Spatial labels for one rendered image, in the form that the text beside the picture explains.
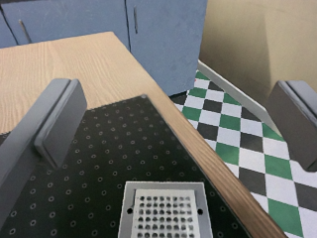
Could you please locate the white well plate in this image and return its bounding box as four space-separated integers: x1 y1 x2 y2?
131 189 200 238

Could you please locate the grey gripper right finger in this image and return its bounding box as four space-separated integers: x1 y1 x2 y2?
264 80 317 173

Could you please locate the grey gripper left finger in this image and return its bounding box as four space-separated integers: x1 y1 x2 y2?
0 78 87 230

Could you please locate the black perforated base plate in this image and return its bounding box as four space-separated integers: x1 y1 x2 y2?
0 93 254 238

